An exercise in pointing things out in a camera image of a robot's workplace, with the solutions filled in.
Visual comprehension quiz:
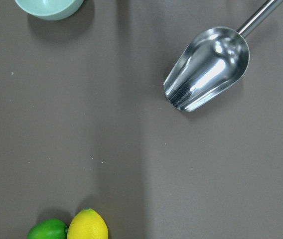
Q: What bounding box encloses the metal ice scoop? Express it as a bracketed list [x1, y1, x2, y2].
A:
[163, 0, 282, 112]

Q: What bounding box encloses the green lime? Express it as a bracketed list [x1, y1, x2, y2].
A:
[26, 218, 68, 239]

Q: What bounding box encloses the mint green bowl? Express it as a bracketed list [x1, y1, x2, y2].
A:
[15, 0, 84, 20]

